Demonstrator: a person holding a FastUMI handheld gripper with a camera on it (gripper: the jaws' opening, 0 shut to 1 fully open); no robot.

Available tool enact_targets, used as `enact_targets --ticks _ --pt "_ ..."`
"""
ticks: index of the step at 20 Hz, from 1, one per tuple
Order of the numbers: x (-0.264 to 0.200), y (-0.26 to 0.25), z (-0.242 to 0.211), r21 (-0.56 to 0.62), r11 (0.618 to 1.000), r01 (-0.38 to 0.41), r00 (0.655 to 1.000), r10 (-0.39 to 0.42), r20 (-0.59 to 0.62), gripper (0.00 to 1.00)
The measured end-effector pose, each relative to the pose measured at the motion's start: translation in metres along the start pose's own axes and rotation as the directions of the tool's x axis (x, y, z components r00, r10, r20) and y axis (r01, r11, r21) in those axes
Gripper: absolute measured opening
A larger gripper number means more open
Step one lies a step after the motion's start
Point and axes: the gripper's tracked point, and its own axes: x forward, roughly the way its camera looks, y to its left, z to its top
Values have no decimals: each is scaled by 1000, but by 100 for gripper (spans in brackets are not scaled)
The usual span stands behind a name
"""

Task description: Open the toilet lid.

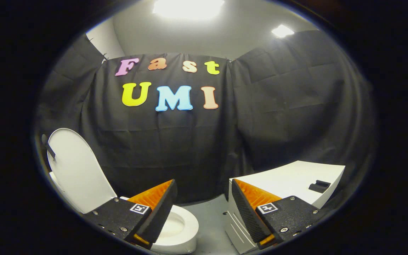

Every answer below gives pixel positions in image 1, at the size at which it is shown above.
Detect white ceramic toilet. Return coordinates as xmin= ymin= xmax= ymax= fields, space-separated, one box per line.
xmin=49 ymin=172 xmax=199 ymax=255

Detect black backdrop cloth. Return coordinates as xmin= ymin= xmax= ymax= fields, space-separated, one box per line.
xmin=34 ymin=30 xmax=378 ymax=213

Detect white drawer cabinet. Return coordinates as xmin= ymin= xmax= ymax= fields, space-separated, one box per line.
xmin=225 ymin=160 xmax=346 ymax=255

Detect large ceiling light panel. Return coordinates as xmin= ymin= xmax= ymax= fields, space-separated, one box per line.
xmin=153 ymin=0 xmax=225 ymax=20

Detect small ceiling light panel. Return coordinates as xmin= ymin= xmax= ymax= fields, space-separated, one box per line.
xmin=272 ymin=24 xmax=295 ymax=39

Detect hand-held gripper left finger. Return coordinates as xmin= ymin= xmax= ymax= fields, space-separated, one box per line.
xmin=83 ymin=179 xmax=178 ymax=250

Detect small black block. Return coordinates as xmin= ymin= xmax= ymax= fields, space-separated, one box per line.
xmin=308 ymin=180 xmax=332 ymax=194

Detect white toilet lid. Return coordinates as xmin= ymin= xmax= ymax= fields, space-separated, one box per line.
xmin=41 ymin=128 xmax=118 ymax=214

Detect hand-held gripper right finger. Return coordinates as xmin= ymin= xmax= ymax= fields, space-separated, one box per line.
xmin=231 ymin=178 xmax=329 ymax=250

